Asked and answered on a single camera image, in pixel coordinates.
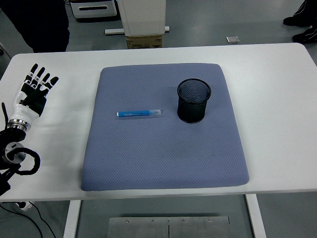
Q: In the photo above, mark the white table leg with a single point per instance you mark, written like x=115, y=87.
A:
x=71, y=220
x=255, y=218

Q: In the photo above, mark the blue-grey textured mat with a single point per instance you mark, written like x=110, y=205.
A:
x=161, y=153

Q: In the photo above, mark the white base bar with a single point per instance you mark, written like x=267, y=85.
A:
x=114, y=31

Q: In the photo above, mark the person in dark trousers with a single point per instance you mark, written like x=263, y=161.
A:
x=37, y=24

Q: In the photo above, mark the silver floor socket plate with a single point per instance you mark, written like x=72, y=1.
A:
x=232, y=39

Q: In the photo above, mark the white device with dark slot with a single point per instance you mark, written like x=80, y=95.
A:
x=94, y=8

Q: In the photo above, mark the white cabinet unit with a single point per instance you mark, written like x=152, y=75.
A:
x=143, y=17

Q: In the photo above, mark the black mesh pen holder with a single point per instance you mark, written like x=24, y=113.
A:
x=192, y=111

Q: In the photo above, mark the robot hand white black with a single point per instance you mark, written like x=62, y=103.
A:
x=23, y=110

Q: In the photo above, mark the blue marker clear cap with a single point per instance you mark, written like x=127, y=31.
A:
x=133, y=113

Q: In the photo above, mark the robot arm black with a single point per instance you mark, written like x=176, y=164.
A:
x=12, y=135

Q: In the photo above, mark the brown cardboard box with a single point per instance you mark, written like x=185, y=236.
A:
x=143, y=42

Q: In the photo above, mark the person in striped trousers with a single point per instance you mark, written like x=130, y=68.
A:
x=304, y=17

